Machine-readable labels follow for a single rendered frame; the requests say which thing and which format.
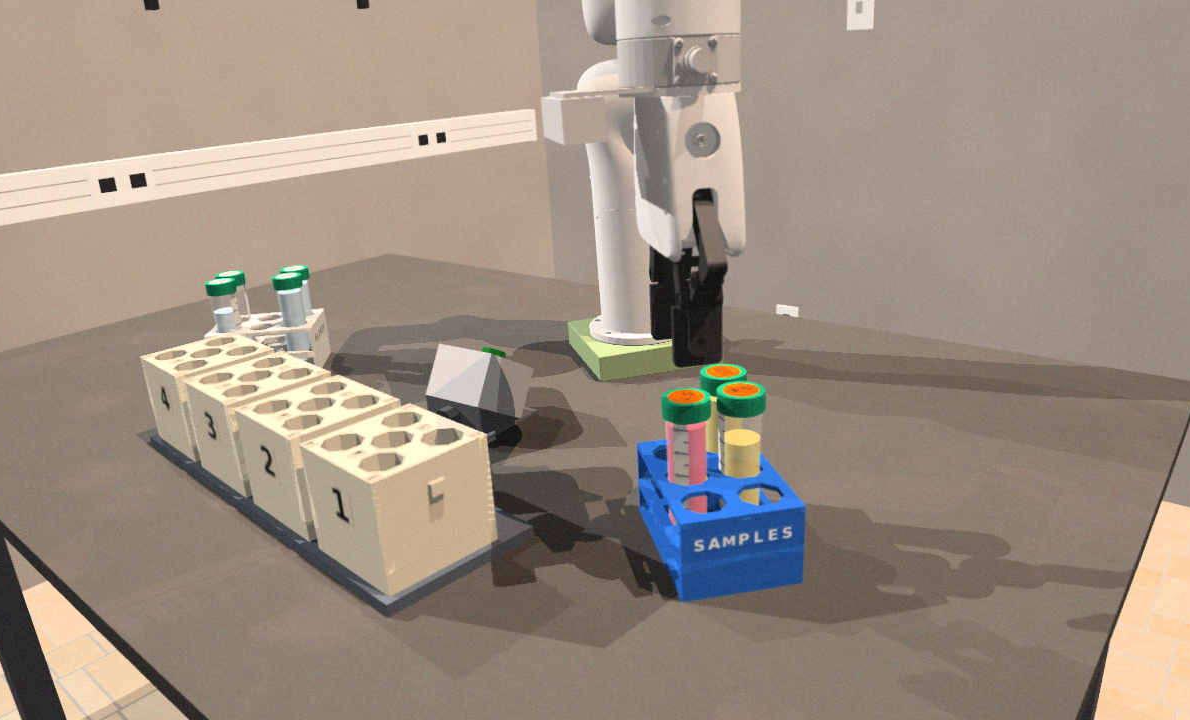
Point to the cream bucket adapter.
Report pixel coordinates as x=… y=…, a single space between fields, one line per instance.
x=165 y=370
x=272 y=453
x=212 y=397
x=397 y=527

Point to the blue tube rack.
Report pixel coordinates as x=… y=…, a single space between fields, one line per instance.
x=741 y=548

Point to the sample tube s5 with green cap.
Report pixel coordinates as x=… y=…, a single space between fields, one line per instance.
x=711 y=377

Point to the cream tube rack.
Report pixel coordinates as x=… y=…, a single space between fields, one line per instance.
x=316 y=325

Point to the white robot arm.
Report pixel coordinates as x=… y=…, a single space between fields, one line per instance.
x=579 y=117

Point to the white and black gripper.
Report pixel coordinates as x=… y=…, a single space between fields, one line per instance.
x=680 y=193

